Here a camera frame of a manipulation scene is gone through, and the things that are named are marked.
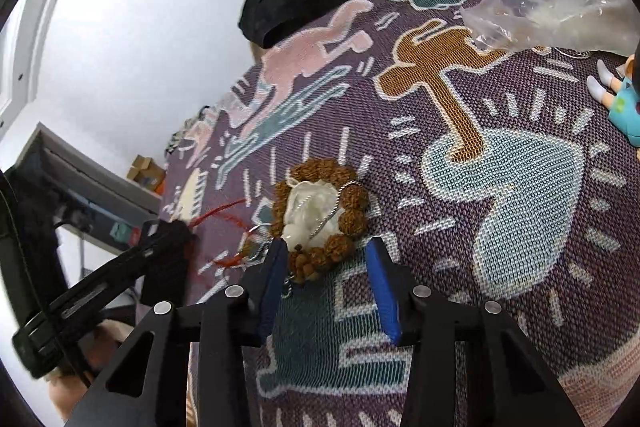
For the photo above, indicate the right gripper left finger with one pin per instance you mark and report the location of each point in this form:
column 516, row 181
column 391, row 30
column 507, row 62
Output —
column 145, row 383

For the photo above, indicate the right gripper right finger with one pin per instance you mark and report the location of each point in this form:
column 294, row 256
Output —
column 507, row 381

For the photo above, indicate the white translucent pouch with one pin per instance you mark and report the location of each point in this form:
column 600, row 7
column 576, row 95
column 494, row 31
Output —
column 311, row 214

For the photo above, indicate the person's left hand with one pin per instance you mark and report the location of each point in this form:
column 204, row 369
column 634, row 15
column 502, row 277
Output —
column 66, row 389

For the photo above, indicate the cardboard box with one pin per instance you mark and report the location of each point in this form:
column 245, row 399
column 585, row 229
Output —
column 145, row 172

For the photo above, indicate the black shoe rack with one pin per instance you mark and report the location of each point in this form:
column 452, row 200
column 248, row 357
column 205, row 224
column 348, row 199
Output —
column 185, row 131

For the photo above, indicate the purple patterned woven blanket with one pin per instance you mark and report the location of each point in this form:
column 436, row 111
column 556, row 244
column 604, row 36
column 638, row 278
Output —
column 491, row 175

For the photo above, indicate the black haired doll figure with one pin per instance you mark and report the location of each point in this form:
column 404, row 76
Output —
column 620, row 96

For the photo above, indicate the clear plastic bag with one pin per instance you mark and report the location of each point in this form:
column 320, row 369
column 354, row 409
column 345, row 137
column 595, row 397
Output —
column 579, row 25

